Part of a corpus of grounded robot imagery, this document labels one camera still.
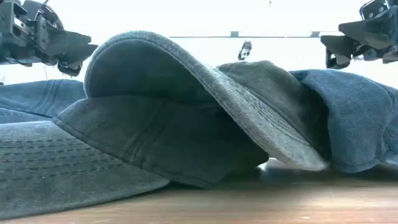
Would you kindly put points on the small dark hanging device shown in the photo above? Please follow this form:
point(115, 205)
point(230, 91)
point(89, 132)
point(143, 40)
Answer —
point(245, 49)

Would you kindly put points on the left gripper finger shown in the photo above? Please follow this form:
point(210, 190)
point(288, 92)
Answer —
point(76, 56)
point(62, 37)

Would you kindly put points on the olive grey washed cap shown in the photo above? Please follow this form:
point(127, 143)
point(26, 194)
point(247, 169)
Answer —
point(248, 102)

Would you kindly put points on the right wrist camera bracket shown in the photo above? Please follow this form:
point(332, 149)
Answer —
point(374, 7)

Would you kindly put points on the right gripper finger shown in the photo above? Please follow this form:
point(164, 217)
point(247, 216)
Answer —
point(339, 48)
point(373, 31)

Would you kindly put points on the horizontal wall rail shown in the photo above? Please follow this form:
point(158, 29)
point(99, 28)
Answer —
point(280, 36)

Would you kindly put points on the blue denim cap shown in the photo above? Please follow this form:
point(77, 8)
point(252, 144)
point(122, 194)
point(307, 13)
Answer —
point(34, 96)
point(354, 118)

